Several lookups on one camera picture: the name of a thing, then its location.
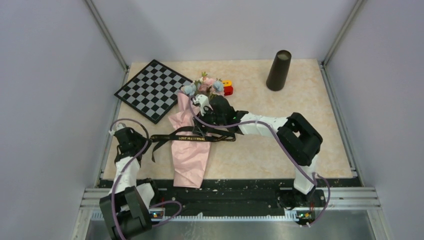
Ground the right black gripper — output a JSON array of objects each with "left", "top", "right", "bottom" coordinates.
[{"left": 192, "top": 104, "right": 226, "bottom": 138}]

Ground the black ribbon with gold lettering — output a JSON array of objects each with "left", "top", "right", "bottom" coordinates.
[{"left": 150, "top": 126, "right": 236, "bottom": 163}]

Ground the pink flower bouquet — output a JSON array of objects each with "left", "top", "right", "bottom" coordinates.
[{"left": 168, "top": 72, "right": 225, "bottom": 189}]

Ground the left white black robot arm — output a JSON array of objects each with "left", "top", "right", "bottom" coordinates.
[{"left": 99, "top": 125, "right": 161, "bottom": 240}]

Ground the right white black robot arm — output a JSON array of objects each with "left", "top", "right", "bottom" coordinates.
[{"left": 189, "top": 94, "right": 323, "bottom": 206}]

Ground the dark brown tall vase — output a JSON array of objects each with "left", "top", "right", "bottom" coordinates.
[{"left": 266, "top": 50, "right": 292, "bottom": 92}]

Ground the red toy block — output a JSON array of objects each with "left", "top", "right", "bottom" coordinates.
[{"left": 224, "top": 86, "right": 234, "bottom": 96}]

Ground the black and white checkerboard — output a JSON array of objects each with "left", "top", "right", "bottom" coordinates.
[{"left": 114, "top": 59, "right": 193, "bottom": 124}]

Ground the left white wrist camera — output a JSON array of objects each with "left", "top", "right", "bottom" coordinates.
[{"left": 108, "top": 123, "right": 127, "bottom": 136}]

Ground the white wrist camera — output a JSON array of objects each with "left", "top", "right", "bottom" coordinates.
[
  {"left": 108, "top": 123, "right": 127, "bottom": 136},
  {"left": 192, "top": 94, "right": 210, "bottom": 116}
]

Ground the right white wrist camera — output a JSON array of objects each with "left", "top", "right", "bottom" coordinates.
[{"left": 192, "top": 94, "right": 210, "bottom": 116}]

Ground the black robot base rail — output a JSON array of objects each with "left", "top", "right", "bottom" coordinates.
[{"left": 99, "top": 178, "right": 362, "bottom": 218}]

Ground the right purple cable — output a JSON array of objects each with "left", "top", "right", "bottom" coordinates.
[{"left": 188, "top": 96, "right": 332, "bottom": 228}]

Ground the white slotted cable duct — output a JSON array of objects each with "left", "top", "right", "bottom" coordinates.
[{"left": 91, "top": 208, "right": 312, "bottom": 222}]

